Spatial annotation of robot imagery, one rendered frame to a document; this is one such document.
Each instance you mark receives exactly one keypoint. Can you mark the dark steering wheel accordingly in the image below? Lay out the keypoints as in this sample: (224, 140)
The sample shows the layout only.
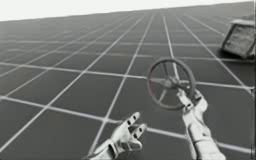
(171, 83)

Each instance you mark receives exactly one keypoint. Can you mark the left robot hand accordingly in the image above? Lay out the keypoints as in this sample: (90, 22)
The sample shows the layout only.
(124, 137)

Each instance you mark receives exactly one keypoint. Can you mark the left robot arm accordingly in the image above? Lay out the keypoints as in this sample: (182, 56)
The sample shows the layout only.
(102, 151)

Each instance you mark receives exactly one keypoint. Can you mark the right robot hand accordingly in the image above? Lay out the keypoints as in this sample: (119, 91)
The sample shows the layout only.
(194, 111)

